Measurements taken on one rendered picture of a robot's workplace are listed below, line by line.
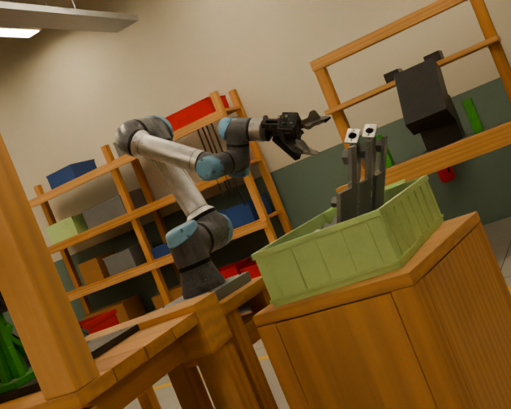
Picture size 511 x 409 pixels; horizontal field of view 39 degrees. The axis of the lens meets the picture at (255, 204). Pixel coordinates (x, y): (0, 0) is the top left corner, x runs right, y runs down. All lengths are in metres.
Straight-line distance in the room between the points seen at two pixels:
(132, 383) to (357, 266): 0.67
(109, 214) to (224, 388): 6.13
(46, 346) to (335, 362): 0.84
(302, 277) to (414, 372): 0.40
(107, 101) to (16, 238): 7.10
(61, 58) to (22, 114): 0.94
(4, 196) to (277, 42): 6.17
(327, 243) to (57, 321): 0.79
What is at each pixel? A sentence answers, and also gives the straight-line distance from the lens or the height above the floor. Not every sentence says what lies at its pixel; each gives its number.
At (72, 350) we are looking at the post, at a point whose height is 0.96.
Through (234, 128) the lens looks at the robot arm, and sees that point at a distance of 2.31.
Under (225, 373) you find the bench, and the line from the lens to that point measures 2.12.
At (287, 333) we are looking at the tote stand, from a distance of 2.10.
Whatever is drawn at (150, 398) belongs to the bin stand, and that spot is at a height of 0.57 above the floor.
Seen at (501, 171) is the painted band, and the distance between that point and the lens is 7.13.
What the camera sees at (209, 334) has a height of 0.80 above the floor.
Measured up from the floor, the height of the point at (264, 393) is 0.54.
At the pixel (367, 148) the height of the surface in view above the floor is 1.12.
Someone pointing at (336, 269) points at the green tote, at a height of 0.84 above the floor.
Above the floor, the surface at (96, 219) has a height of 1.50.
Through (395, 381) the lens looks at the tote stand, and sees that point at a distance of 2.01.
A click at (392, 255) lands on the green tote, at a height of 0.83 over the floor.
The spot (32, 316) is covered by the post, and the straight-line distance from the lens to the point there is 1.60.
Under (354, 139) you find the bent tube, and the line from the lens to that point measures 2.22.
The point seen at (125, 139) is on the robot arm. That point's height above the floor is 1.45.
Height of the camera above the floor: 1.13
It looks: 1 degrees down
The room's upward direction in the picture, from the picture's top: 22 degrees counter-clockwise
